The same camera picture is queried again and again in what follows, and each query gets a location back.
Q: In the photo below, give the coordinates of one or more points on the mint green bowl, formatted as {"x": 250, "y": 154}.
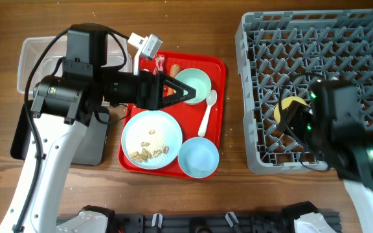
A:
{"x": 198, "y": 80}

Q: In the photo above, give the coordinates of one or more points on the light blue plate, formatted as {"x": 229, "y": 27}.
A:
{"x": 162, "y": 121}

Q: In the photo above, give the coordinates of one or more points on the grey dishwasher rack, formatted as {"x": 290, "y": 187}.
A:
{"x": 281, "y": 54}

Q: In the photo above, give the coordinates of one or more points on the white plastic spoon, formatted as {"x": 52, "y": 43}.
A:
{"x": 210, "y": 100}

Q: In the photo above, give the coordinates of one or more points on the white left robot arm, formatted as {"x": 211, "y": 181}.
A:
{"x": 85, "y": 83}

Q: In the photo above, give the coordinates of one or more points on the peanut scraps on plate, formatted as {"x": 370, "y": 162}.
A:
{"x": 147, "y": 146}

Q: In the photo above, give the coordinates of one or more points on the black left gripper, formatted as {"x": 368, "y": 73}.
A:
{"x": 150, "y": 93}

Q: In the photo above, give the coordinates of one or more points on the black bin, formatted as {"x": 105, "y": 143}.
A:
{"x": 89, "y": 142}

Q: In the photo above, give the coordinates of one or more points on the orange carrot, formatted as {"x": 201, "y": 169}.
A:
{"x": 174, "y": 71}

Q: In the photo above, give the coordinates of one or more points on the yellow plastic cup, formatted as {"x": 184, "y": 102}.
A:
{"x": 286, "y": 102}

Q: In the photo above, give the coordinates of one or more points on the red candy wrapper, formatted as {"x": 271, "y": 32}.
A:
{"x": 159, "y": 63}

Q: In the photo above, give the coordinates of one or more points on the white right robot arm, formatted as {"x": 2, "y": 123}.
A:
{"x": 331, "y": 127}

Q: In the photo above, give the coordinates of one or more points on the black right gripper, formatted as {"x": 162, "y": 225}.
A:
{"x": 296, "y": 120}

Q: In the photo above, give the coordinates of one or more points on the red plastic tray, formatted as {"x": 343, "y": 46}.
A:
{"x": 189, "y": 117}

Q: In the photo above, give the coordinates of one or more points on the light blue bowl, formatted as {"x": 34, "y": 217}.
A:
{"x": 198, "y": 158}

